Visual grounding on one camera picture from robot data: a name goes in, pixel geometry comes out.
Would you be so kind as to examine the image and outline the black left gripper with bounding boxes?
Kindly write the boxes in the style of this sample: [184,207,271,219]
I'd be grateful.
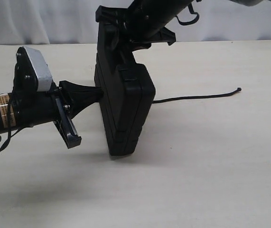
[11,80,104,150]

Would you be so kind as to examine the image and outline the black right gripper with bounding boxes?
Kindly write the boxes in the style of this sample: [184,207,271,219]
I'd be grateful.
[95,0,195,71]

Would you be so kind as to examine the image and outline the black plastic carrying case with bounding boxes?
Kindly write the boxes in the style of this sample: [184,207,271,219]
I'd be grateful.
[94,23,156,157]

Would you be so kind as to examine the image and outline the black cord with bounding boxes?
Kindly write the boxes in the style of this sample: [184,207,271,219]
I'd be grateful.
[153,87,242,105]

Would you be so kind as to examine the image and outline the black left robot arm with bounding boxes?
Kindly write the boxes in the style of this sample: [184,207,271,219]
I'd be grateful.
[0,81,103,149]

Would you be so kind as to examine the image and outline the white curtain backdrop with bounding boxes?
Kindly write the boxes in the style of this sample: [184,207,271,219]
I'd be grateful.
[0,0,271,45]

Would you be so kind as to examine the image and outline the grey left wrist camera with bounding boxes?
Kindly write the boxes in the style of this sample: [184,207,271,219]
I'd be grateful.
[13,46,53,94]

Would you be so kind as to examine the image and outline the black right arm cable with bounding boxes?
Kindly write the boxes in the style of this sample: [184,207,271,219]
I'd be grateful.
[177,4,200,26]

